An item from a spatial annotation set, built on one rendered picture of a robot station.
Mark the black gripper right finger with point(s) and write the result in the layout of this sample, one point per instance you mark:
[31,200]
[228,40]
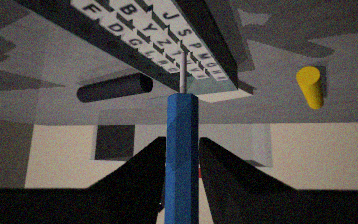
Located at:
[239,193]

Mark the yellow cylinder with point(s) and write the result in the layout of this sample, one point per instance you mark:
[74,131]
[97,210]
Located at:
[309,80]

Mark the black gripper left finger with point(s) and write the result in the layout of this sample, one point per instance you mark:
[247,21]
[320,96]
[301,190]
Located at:
[129,195]

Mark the blue stylus with grey tip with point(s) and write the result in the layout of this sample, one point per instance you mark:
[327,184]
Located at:
[182,155]

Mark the dark grey cylinder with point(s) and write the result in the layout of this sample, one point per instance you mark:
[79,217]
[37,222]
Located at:
[120,87]

